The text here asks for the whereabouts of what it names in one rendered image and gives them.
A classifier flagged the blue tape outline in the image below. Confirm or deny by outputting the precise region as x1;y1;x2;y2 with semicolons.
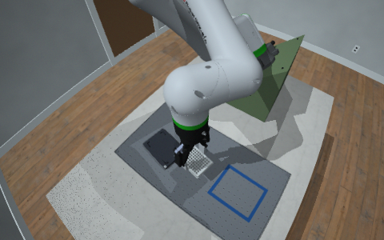
207;164;268;222

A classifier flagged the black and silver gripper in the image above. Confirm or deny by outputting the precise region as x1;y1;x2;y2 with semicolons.
173;127;210;170

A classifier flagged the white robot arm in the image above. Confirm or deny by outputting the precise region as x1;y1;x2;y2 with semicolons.
129;0;279;141

